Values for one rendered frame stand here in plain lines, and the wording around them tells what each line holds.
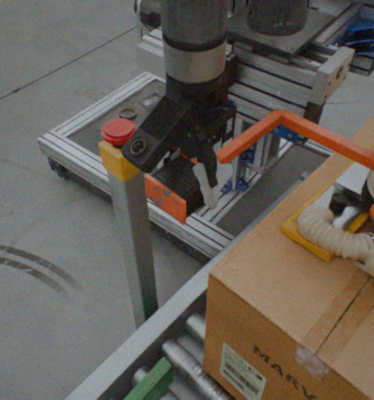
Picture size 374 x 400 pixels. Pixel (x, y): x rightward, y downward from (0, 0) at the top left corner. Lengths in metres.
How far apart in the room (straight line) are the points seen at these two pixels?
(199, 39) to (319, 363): 0.47
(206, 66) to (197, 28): 0.05
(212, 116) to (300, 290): 0.32
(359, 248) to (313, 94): 0.58
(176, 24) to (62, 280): 1.53
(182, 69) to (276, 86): 0.72
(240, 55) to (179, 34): 0.75
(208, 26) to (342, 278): 0.46
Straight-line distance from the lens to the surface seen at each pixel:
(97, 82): 2.98
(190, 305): 1.11
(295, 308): 0.72
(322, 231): 0.70
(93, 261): 1.94
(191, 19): 0.49
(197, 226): 1.71
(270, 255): 0.76
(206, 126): 0.57
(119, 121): 0.88
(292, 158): 2.08
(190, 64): 0.51
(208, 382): 1.08
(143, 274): 1.20
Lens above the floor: 1.56
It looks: 47 degrees down
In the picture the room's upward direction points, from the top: straight up
